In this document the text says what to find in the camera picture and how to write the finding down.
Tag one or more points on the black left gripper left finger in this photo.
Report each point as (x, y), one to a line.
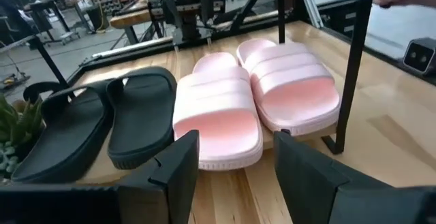
(170, 190)

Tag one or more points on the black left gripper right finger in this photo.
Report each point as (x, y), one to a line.
(306, 183)

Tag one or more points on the black rubber slide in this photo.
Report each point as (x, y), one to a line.
(68, 139)
(143, 122)

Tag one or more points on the pink rubber slide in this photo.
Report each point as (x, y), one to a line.
(218, 132)
(299, 105)

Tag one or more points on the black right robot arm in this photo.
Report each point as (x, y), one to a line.
(187, 13)

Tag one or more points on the potted green succulent plant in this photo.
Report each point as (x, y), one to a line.
(17, 132)

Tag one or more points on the wooden background table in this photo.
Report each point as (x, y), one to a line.
(131, 18)

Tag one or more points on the black metal rack frame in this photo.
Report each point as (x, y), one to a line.
(354, 64)

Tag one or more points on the grey table-level camera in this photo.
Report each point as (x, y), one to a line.
(420, 57)

